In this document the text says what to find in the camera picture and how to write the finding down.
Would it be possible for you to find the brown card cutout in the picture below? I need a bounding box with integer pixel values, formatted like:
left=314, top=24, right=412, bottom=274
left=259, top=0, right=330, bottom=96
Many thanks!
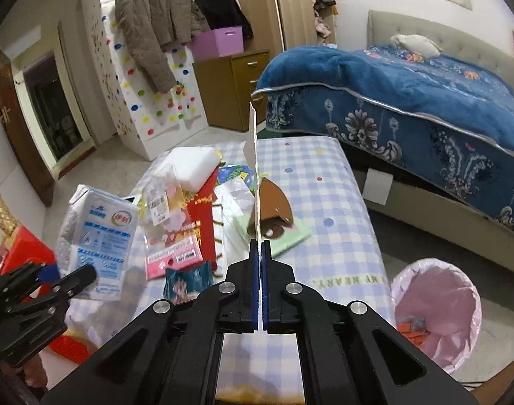
left=247, top=178, right=293, bottom=240

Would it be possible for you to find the teal snack wrapper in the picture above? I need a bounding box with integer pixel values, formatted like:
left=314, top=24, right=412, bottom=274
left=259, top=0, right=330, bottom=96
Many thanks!
left=163, top=262, right=213, bottom=304

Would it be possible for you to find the red Ultraman box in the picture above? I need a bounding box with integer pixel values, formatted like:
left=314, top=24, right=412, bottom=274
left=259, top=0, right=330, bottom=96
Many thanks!
left=188, top=167, right=219, bottom=272

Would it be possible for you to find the clear pink sticker package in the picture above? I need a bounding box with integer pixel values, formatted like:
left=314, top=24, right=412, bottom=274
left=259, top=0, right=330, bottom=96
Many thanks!
left=139, top=168, right=203, bottom=280

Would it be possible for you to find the white paper card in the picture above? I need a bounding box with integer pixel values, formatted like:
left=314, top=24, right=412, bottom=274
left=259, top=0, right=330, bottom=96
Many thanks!
left=243, top=103, right=262, bottom=245

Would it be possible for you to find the white blue milk carton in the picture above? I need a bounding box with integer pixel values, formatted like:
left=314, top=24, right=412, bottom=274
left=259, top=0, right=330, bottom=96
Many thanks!
left=55, top=184, right=138, bottom=301

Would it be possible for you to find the white plastic mailer bag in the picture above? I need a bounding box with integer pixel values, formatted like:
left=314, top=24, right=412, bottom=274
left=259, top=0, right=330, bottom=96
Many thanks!
left=215, top=178, right=254, bottom=239

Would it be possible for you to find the pink lined trash bin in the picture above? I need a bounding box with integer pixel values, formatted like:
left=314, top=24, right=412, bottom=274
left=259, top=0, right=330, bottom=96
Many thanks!
left=391, top=258, right=482, bottom=375

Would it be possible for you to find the light green paper sheet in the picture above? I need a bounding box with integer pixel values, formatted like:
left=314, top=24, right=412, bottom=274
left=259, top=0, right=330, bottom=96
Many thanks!
left=234, top=214, right=312, bottom=258

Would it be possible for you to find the red plastic stool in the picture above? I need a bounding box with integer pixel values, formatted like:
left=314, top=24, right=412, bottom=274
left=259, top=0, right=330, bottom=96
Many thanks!
left=0, top=227, right=87, bottom=363

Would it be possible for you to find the colourful blue green packet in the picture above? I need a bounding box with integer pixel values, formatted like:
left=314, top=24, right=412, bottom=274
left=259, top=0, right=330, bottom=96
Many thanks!
left=216, top=165, right=254, bottom=191

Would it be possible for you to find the checkered blue tablecloth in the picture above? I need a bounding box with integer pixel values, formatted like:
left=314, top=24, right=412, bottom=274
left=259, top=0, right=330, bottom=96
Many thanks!
left=67, top=136, right=394, bottom=404

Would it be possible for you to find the white foam block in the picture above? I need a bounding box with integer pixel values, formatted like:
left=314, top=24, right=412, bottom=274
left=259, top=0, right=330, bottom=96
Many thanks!
left=160, top=146, right=221, bottom=193

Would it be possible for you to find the gold woven basket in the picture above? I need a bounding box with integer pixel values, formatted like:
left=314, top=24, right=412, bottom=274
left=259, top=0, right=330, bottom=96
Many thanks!
left=0, top=194, right=19, bottom=237

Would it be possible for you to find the white tag on bed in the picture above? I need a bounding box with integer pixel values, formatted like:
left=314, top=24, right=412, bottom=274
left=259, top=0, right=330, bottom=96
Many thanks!
left=362, top=168, right=393, bottom=206

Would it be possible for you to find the white polka dot cabinet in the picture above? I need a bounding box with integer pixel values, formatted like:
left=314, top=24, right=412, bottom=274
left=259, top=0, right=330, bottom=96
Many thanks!
left=81, top=2, right=208, bottom=161

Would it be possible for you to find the brown drawer cabinet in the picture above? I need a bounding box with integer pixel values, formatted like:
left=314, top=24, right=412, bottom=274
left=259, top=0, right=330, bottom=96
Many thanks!
left=193, top=51, right=270, bottom=132

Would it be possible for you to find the dark brown door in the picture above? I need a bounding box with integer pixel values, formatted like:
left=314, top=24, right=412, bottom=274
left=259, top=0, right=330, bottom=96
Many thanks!
left=0, top=49, right=55, bottom=207

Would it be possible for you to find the purple storage box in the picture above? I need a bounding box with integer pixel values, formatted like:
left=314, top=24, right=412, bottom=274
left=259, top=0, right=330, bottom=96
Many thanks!
left=189, top=27, right=243, bottom=61

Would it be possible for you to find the brown cardboard sheet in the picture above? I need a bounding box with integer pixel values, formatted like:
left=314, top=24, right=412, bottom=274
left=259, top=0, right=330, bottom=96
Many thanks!
left=471, top=360, right=514, bottom=405

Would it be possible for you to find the blue floral blanket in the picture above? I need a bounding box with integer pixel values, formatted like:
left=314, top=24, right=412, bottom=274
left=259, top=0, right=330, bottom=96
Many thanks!
left=256, top=46, right=514, bottom=232

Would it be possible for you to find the wooden wardrobe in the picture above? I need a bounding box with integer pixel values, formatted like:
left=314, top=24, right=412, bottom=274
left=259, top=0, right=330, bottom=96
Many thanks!
left=238, top=0, right=337, bottom=57

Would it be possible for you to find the brown quilted jacket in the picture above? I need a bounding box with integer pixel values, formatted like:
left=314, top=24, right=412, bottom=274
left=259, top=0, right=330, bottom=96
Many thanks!
left=115, top=0, right=209, bottom=93

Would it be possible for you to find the black jacket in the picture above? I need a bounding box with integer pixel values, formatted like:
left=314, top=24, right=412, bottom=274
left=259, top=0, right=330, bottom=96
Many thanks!
left=195, top=0, right=253, bottom=40

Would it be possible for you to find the white pillow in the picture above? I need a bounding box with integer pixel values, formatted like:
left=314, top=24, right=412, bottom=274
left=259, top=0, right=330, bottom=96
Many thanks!
left=390, top=34, right=443, bottom=59

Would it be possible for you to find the grey upholstered bed frame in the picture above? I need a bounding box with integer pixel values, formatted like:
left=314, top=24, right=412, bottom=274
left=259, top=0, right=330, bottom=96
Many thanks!
left=366, top=10, right=514, bottom=272

